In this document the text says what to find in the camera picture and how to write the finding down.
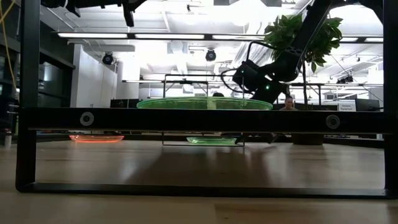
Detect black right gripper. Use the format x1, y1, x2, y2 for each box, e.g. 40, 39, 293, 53
251, 73, 290, 104

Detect translucent green plastic plate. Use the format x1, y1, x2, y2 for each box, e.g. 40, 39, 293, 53
136, 96, 274, 111
185, 136, 238, 146

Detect translucent orange plastic plate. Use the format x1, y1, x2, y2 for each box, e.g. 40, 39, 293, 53
68, 134, 126, 144

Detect black metal shelf, wooden board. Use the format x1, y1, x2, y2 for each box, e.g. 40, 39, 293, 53
15, 0, 398, 200

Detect green leafy potted tree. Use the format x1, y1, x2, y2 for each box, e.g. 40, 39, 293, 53
263, 14, 344, 106

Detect white printed sign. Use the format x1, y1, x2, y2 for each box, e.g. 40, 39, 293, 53
338, 100, 357, 112

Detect black computer monitor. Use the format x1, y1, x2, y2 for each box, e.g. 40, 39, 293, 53
355, 98, 381, 112
109, 98, 140, 109

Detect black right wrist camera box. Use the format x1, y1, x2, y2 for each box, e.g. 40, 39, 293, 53
232, 60, 266, 93

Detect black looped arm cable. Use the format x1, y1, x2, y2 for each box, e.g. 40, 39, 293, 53
220, 68, 254, 95

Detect black arched arm cable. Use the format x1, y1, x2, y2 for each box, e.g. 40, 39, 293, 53
246, 40, 278, 62

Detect dark wall shelving unit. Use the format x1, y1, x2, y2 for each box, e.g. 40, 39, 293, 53
0, 29, 76, 108

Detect yellow hanging cable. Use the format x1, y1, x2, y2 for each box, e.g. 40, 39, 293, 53
0, 0, 18, 93

